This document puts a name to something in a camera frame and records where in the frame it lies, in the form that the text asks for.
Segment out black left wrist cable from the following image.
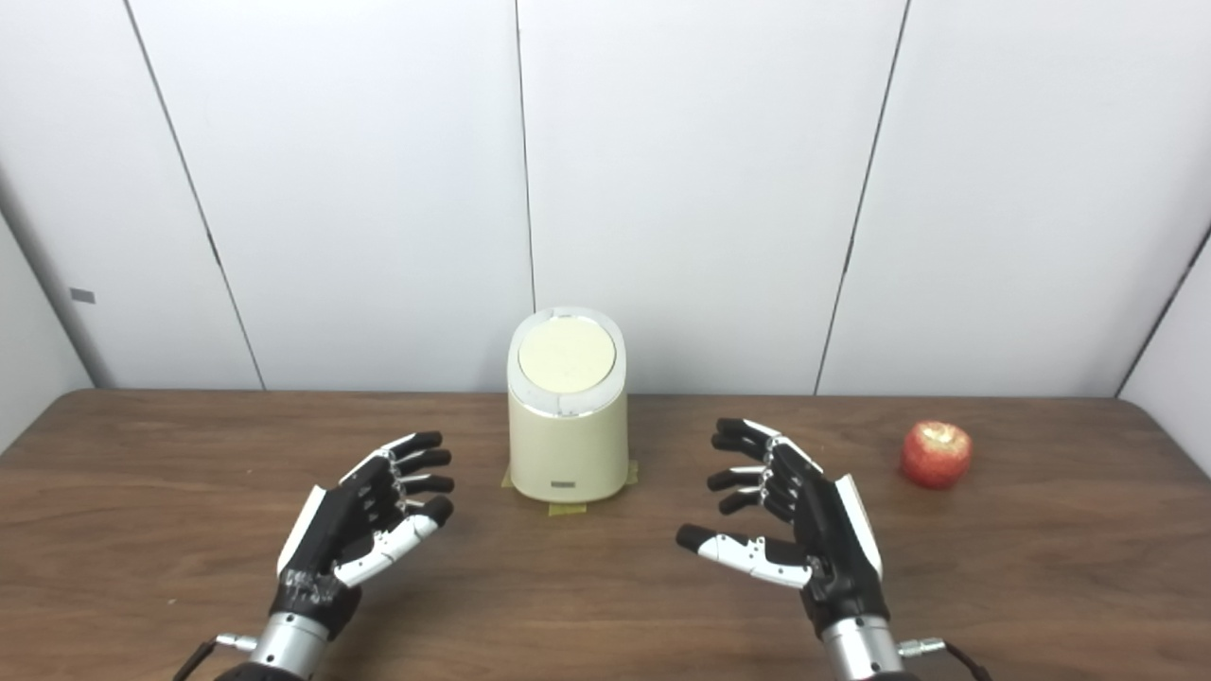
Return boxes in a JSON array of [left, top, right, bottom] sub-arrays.
[[173, 634, 258, 681]]

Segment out cream-colored round bin lid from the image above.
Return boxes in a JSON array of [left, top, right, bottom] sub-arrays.
[[518, 317, 618, 394]]

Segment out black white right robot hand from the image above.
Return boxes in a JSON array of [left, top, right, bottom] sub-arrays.
[[676, 417, 892, 637]]

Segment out cream-colored bin body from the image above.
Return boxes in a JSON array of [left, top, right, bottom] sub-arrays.
[[506, 306, 630, 504]]

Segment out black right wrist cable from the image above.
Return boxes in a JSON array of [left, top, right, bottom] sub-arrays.
[[897, 637, 994, 681]]

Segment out red apple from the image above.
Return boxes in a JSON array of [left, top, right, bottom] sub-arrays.
[[900, 421, 974, 490]]

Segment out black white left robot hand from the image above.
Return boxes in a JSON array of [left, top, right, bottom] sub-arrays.
[[272, 431, 456, 637]]

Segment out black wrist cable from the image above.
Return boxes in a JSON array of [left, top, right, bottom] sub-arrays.
[[173, 634, 258, 681], [897, 637, 994, 681]]

